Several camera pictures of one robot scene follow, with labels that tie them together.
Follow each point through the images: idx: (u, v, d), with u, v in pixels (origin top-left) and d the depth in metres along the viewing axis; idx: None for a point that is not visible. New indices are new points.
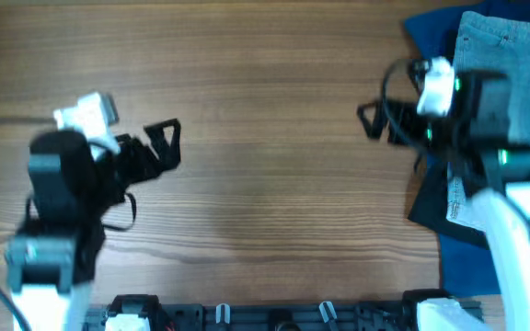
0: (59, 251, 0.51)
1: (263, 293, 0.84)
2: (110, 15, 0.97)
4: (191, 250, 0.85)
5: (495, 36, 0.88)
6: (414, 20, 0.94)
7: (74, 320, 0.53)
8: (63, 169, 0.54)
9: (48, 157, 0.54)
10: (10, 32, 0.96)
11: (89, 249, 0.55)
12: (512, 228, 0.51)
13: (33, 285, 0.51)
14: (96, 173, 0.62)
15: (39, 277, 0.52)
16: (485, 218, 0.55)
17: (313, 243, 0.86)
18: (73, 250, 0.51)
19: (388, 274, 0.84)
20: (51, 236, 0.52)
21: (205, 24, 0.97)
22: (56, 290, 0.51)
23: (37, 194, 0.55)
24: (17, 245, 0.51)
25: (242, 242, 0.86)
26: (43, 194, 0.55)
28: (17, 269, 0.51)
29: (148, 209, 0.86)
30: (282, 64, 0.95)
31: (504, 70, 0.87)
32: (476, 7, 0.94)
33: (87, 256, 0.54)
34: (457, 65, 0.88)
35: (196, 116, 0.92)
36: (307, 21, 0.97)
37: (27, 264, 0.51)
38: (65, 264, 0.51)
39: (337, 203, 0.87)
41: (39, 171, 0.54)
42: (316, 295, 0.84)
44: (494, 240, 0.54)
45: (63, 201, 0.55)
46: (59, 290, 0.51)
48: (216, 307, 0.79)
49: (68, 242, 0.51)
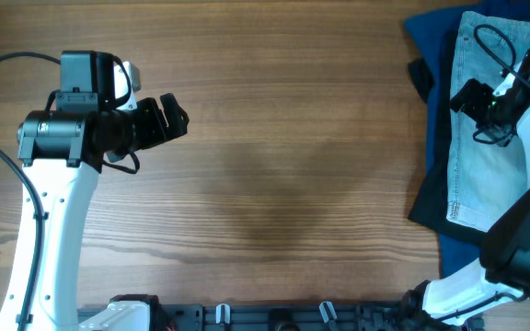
0: (67, 132, 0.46)
1: (263, 293, 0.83)
2: (110, 15, 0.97)
4: (190, 249, 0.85)
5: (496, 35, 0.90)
6: (413, 21, 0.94)
7: (74, 232, 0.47)
8: (94, 68, 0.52)
9: (80, 55, 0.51)
10: (11, 32, 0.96)
11: (99, 133, 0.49)
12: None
13: (47, 157, 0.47)
14: (119, 109, 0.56)
15: (51, 150, 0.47)
16: (527, 137, 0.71)
17: (314, 243, 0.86)
18: (82, 133, 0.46)
19: (388, 274, 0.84)
20: (59, 120, 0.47)
21: (204, 24, 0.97)
22: (65, 163, 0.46)
23: (63, 85, 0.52)
24: (28, 126, 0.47)
25: (242, 242, 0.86)
26: (68, 89, 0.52)
28: (28, 143, 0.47)
29: (150, 208, 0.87)
30: (282, 64, 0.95)
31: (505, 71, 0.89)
32: (476, 7, 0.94)
33: (98, 140, 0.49)
34: (458, 65, 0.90)
35: (196, 116, 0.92)
36: (307, 21, 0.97)
37: (39, 136, 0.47)
38: (74, 134, 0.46)
39: (337, 203, 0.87)
41: (71, 71, 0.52)
42: (316, 295, 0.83)
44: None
45: (88, 95, 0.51)
46: (67, 163, 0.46)
48: (216, 307, 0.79)
49: (78, 125, 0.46)
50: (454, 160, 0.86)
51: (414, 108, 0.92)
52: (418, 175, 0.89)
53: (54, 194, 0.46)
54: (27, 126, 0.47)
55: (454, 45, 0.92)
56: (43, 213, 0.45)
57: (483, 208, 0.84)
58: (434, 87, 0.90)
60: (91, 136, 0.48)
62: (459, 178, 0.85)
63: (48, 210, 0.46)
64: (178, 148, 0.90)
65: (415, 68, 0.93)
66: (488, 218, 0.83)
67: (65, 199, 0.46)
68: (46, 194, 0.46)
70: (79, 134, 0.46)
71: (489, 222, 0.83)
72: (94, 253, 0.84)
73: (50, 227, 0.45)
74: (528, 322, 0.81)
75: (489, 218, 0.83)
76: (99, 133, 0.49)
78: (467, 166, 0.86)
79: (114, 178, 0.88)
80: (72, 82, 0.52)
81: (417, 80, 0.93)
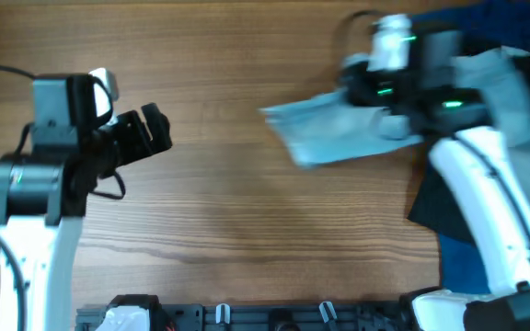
0: (45, 177, 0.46)
1: (263, 293, 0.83)
2: (110, 15, 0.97)
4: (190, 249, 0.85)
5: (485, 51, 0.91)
6: (413, 21, 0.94)
7: (57, 295, 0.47)
8: (71, 98, 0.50)
9: (54, 85, 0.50)
10: (11, 33, 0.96)
11: (79, 177, 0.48)
12: (470, 165, 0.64)
13: (21, 214, 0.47)
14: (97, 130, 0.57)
15: (24, 204, 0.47)
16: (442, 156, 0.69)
17: (313, 243, 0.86)
18: (60, 176, 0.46)
19: (388, 274, 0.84)
20: (32, 170, 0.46)
21: (205, 24, 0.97)
22: (44, 222, 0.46)
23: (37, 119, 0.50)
24: (2, 171, 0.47)
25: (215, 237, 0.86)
26: (43, 122, 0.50)
28: None
29: (149, 208, 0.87)
30: (282, 64, 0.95)
31: None
32: (475, 9, 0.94)
33: (78, 185, 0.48)
34: None
35: (196, 116, 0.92)
36: (307, 21, 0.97)
37: (11, 188, 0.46)
38: (51, 188, 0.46)
39: (337, 203, 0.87)
41: (44, 101, 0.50)
42: (316, 296, 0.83)
44: (463, 190, 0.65)
45: (65, 131, 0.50)
46: (47, 220, 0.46)
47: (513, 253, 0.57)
48: (216, 307, 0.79)
49: (56, 170, 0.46)
50: (312, 122, 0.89)
51: None
52: (418, 174, 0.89)
53: (36, 259, 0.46)
54: (1, 170, 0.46)
55: None
56: (24, 282, 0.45)
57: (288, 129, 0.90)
58: None
60: (74, 177, 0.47)
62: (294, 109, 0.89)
63: (29, 277, 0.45)
64: (178, 148, 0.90)
65: None
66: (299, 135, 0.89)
67: (47, 264, 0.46)
68: (25, 259, 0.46)
70: (52, 187, 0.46)
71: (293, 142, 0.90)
72: (94, 254, 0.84)
73: (30, 296, 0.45)
74: None
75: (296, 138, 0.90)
76: (82, 176, 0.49)
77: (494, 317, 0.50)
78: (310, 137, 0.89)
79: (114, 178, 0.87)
80: (47, 115, 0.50)
81: None
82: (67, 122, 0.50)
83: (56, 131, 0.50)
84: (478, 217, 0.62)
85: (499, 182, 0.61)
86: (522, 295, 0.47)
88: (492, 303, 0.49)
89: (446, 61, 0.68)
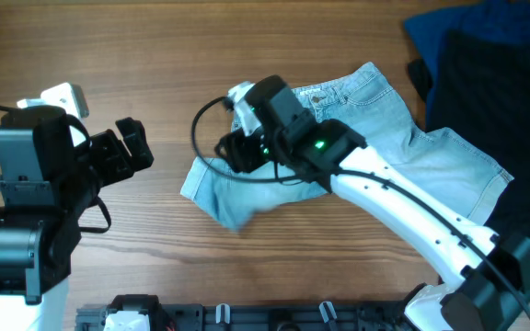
0: (21, 245, 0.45)
1: (263, 293, 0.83)
2: (110, 15, 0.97)
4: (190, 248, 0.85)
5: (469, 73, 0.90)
6: (413, 21, 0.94)
7: None
8: (40, 147, 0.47)
9: (19, 138, 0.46)
10: (10, 33, 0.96)
11: (58, 245, 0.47)
12: (364, 185, 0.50)
13: None
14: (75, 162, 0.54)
15: (2, 279, 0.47)
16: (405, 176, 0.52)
17: (313, 243, 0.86)
18: (37, 244, 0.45)
19: (388, 275, 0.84)
20: (5, 245, 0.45)
21: (205, 24, 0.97)
22: (24, 299, 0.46)
23: (5, 172, 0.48)
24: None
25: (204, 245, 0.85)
26: (13, 177, 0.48)
28: None
29: (149, 208, 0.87)
30: (282, 64, 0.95)
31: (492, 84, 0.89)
32: (475, 8, 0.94)
33: (57, 249, 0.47)
34: (459, 62, 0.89)
35: (196, 116, 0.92)
36: (307, 21, 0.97)
37: None
38: (28, 262, 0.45)
39: (337, 203, 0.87)
41: (10, 154, 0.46)
42: (316, 296, 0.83)
44: (375, 211, 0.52)
45: (38, 188, 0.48)
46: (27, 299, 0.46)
47: (444, 245, 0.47)
48: (216, 307, 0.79)
49: (33, 236, 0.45)
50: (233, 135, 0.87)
51: (414, 108, 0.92)
52: None
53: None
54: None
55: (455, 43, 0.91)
56: None
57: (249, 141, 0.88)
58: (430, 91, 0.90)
60: (50, 244, 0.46)
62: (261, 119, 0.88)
63: None
64: (178, 148, 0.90)
65: (415, 68, 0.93)
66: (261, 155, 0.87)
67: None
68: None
70: (31, 264, 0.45)
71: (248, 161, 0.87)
72: (94, 254, 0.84)
73: None
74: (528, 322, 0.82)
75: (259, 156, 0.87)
76: (61, 240, 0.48)
77: (493, 311, 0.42)
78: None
79: None
80: (16, 170, 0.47)
81: (416, 80, 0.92)
82: (39, 177, 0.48)
83: (26, 189, 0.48)
84: (396, 226, 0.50)
85: (396, 188, 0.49)
86: (471, 282, 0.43)
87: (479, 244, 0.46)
88: (449, 298, 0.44)
89: (298, 105, 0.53)
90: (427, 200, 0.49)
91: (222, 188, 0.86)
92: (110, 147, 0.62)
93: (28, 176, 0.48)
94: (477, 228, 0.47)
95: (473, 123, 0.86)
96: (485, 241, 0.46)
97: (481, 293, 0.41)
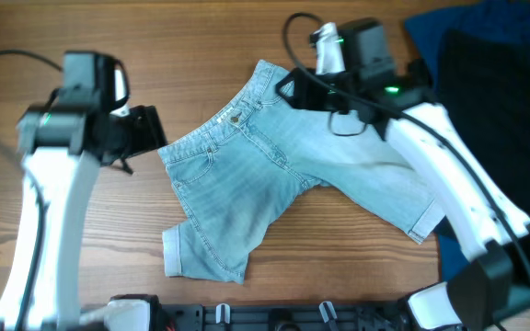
0: (69, 125, 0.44)
1: (262, 293, 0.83)
2: (110, 15, 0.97)
4: (181, 255, 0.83)
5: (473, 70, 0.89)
6: (413, 20, 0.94)
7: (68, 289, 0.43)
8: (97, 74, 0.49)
9: (81, 59, 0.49)
10: (11, 32, 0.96)
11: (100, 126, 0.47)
12: (420, 139, 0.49)
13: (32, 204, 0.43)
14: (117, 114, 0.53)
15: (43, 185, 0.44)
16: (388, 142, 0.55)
17: (314, 242, 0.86)
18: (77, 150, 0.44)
19: (388, 274, 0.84)
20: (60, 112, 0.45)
21: (205, 24, 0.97)
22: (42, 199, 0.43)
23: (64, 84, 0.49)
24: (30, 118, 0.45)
25: (188, 266, 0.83)
26: (70, 86, 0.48)
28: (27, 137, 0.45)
29: (150, 208, 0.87)
30: (282, 64, 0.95)
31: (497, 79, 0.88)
32: (475, 8, 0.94)
33: (101, 132, 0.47)
34: (460, 62, 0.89)
35: (196, 116, 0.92)
36: (307, 21, 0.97)
37: (39, 131, 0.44)
38: (74, 150, 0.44)
39: (337, 203, 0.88)
41: (71, 71, 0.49)
42: (316, 296, 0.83)
44: (417, 164, 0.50)
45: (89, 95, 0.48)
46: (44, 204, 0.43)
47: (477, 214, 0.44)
48: (216, 307, 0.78)
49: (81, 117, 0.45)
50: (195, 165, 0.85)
51: None
52: None
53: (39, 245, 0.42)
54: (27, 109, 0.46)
55: (455, 43, 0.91)
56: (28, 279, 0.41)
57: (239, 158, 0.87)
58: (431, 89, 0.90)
60: (93, 129, 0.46)
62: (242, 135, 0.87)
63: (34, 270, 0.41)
64: None
65: None
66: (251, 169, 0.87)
67: (55, 264, 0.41)
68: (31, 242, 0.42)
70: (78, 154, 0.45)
71: (236, 175, 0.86)
72: (94, 253, 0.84)
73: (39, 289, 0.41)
74: (528, 321, 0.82)
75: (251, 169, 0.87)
76: (102, 128, 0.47)
77: (505, 272, 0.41)
78: (216, 190, 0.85)
79: (114, 178, 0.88)
80: (74, 80, 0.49)
81: None
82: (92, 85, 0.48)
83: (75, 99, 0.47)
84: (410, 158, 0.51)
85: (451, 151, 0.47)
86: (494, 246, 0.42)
87: (512, 224, 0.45)
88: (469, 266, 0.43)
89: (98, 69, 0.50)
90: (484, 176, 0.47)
91: (213, 206, 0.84)
92: (144, 121, 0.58)
93: (83, 87, 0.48)
94: (514, 210, 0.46)
95: (471, 125, 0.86)
96: (519, 222, 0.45)
97: (499, 271, 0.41)
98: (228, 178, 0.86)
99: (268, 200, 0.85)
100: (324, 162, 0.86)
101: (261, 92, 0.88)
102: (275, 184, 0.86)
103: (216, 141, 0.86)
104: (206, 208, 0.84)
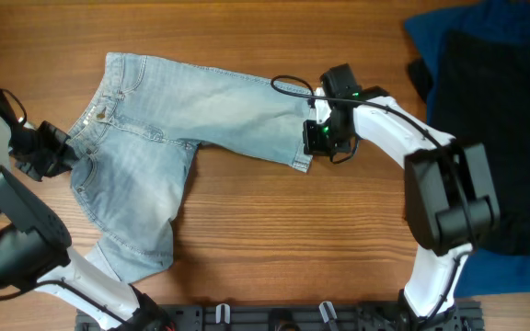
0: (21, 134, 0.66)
1: (263, 293, 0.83)
2: (110, 15, 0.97)
4: (113, 266, 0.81)
5: (473, 69, 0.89)
6: (413, 21, 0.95)
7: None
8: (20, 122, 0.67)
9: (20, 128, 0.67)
10: (10, 32, 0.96)
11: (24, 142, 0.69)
12: (370, 111, 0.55)
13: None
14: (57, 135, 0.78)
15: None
16: (374, 137, 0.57)
17: (314, 243, 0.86)
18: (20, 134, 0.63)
19: (388, 274, 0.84)
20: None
21: (204, 24, 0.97)
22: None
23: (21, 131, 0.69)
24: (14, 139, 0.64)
25: (143, 247, 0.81)
26: None
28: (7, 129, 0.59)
29: None
30: (282, 63, 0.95)
31: (497, 79, 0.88)
32: (475, 8, 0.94)
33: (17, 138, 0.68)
34: (461, 62, 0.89)
35: None
36: (307, 21, 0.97)
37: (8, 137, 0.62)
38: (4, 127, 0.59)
39: (337, 203, 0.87)
41: None
42: (316, 296, 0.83)
44: (384, 143, 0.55)
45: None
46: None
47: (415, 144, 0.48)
48: (216, 307, 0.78)
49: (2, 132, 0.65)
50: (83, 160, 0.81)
51: (414, 108, 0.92)
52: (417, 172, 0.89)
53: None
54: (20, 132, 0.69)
55: (455, 43, 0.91)
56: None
57: (120, 140, 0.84)
58: (432, 90, 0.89)
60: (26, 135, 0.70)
62: (131, 107, 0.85)
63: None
64: None
65: (415, 69, 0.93)
66: (136, 149, 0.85)
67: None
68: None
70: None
71: (127, 158, 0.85)
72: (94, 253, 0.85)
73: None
74: (528, 322, 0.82)
75: (138, 150, 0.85)
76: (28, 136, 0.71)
77: (434, 176, 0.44)
78: (119, 176, 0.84)
79: None
80: None
81: (417, 81, 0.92)
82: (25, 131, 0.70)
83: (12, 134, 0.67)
84: (381, 141, 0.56)
85: (393, 113, 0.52)
86: (424, 154, 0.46)
87: (439, 141, 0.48)
88: (407, 179, 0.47)
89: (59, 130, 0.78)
90: (414, 119, 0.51)
91: (102, 199, 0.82)
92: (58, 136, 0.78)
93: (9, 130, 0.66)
94: (438, 132, 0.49)
95: (471, 124, 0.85)
96: (442, 141, 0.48)
97: (428, 167, 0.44)
98: (130, 163, 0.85)
99: (160, 180, 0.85)
100: (256, 133, 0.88)
101: (119, 83, 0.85)
102: (165, 161, 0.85)
103: (92, 137, 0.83)
104: (100, 204, 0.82)
